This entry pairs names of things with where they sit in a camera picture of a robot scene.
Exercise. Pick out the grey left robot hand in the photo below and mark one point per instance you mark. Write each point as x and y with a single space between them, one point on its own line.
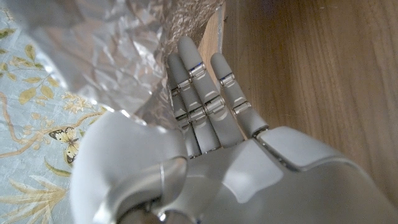
248 180

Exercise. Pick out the aluminum foil sheet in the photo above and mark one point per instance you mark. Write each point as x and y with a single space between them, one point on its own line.
109 53

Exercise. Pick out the floral printed backdrop cloth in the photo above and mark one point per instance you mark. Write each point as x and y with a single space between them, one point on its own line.
37 140

